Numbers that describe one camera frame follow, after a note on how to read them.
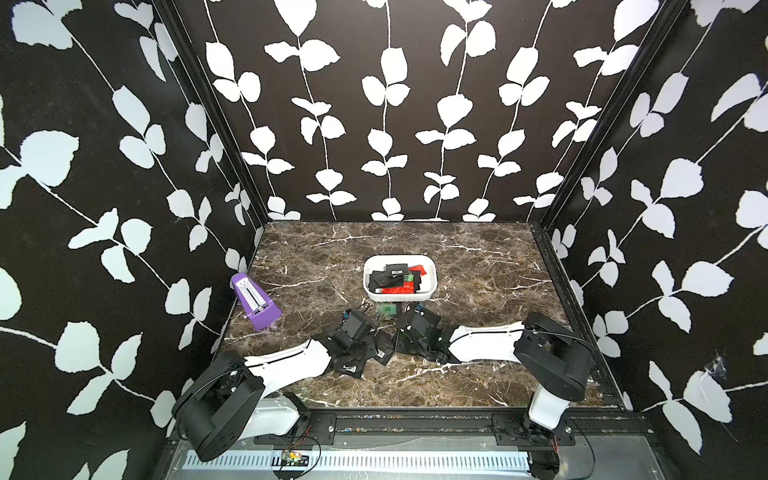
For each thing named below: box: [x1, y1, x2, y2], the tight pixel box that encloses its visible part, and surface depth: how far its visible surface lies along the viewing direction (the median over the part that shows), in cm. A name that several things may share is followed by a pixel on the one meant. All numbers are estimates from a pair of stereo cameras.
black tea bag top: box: [368, 264, 409, 292], surface depth 100 cm
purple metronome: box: [230, 272, 283, 331], surface depth 88 cm
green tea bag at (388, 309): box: [381, 304, 397, 315], surface depth 97 cm
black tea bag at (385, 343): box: [373, 331, 397, 366], surface depth 90 cm
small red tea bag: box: [374, 281, 415, 294], surface depth 97 cm
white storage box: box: [362, 255, 438, 302], surface depth 102 cm
